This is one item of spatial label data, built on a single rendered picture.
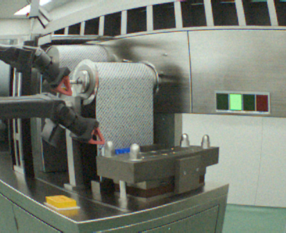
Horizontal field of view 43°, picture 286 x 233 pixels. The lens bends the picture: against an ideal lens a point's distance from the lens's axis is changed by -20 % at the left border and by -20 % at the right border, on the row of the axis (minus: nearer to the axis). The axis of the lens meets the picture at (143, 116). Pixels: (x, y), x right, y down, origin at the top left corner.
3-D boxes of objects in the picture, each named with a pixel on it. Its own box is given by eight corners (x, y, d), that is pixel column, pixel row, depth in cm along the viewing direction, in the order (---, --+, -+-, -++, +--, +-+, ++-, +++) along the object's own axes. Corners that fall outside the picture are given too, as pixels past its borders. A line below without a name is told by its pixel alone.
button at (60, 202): (46, 203, 110) (45, 196, 110) (64, 202, 115) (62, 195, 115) (58, 209, 105) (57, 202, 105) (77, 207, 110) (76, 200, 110)
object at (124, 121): (97, 159, 133) (96, 98, 132) (152, 153, 150) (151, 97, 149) (98, 159, 133) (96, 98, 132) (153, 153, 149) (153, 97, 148)
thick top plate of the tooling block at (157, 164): (96, 175, 128) (96, 155, 127) (184, 161, 156) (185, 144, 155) (133, 183, 116) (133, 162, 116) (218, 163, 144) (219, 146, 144)
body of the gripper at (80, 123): (91, 141, 125) (73, 130, 120) (72, 139, 132) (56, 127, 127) (99, 121, 127) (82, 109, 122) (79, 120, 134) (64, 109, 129)
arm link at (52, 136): (63, 103, 113) (44, 93, 117) (45, 139, 111) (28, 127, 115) (80, 118, 124) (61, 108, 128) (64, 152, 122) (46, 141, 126)
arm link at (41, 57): (30, 63, 119) (43, 49, 119) (28, 58, 125) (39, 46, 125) (42, 76, 123) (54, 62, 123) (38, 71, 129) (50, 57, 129)
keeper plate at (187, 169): (173, 193, 128) (175, 159, 128) (194, 187, 135) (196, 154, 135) (180, 193, 126) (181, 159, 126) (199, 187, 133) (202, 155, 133)
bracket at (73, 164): (63, 187, 137) (57, 97, 135) (77, 186, 142) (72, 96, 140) (71, 190, 133) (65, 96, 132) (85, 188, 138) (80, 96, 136)
